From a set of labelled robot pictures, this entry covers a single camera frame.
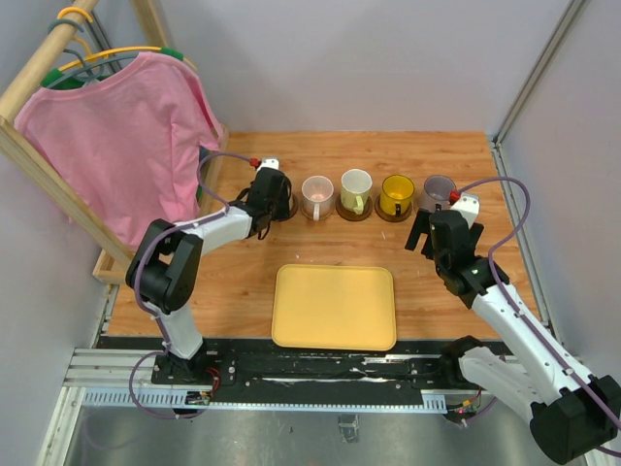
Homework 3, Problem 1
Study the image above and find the pink t-shirt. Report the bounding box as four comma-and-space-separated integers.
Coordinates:
14, 52, 222, 250

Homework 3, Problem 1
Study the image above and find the woven rattan coaster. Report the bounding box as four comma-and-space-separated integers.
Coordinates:
301, 198, 335, 221
415, 205, 430, 222

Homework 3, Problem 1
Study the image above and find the large brown wooden coaster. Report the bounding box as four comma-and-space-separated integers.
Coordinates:
274, 193, 299, 221

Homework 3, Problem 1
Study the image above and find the green garment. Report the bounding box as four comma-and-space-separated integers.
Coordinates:
40, 47, 196, 89

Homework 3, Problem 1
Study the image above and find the pink cup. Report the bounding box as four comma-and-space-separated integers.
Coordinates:
301, 176, 335, 204

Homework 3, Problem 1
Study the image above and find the yellow hanger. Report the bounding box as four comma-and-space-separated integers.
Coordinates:
82, 1, 176, 65

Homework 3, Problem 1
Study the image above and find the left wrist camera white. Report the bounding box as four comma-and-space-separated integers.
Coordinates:
249, 156, 280, 171

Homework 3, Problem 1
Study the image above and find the grey hanger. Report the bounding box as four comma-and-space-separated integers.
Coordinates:
41, 48, 137, 89

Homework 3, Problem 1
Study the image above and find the yellow plastic tray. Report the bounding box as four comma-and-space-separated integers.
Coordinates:
271, 264, 397, 351

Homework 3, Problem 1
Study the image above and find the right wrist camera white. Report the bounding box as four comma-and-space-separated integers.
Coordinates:
449, 190, 480, 228

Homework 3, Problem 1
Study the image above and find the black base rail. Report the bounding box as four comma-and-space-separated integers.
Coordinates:
94, 334, 557, 404

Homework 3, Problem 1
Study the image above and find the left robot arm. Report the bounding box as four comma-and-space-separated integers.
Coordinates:
125, 167, 292, 384

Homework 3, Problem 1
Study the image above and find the yellow translucent cup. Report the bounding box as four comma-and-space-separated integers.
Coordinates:
379, 175, 415, 216

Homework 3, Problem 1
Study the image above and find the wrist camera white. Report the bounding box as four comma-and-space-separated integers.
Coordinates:
249, 156, 280, 171
449, 190, 480, 228

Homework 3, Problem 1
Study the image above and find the purple translucent cup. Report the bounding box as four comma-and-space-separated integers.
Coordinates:
419, 175, 456, 212

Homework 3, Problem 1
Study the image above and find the grey cable duct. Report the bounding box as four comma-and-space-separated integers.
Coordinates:
82, 390, 447, 414

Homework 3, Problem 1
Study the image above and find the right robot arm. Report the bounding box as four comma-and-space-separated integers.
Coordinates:
406, 209, 620, 464

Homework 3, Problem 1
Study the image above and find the aluminium frame post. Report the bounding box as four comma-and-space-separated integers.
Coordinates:
492, 0, 591, 145

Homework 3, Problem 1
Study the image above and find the white cup green handle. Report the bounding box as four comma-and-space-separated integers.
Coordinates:
341, 169, 373, 215

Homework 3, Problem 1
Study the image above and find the wooden clothes rack frame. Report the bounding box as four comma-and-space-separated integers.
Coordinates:
1, 1, 227, 270

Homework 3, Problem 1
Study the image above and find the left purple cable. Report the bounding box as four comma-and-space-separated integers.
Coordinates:
128, 151, 258, 420

